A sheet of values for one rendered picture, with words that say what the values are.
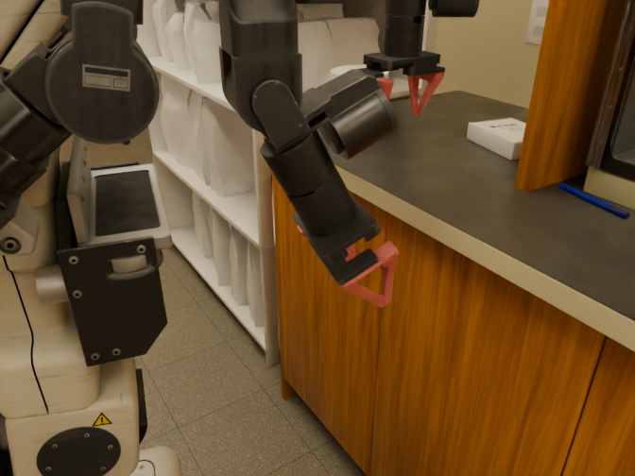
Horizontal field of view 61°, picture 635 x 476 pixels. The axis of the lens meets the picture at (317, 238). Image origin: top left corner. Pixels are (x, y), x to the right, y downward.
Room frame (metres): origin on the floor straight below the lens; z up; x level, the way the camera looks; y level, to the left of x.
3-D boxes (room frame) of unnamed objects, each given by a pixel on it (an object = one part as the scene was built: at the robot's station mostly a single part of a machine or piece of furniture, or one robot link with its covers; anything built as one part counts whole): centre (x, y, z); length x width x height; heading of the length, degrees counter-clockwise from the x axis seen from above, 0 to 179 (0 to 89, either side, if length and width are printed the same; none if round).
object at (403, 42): (0.84, -0.13, 1.21); 0.10 x 0.07 x 0.07; 123
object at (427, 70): (0.85, -0.15, 1.14); 0.07 x 0.07 x 0.09; 33
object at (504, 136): (1.15, -0.43, 0.96); 0.16 x 0.12 x 0.04; 21
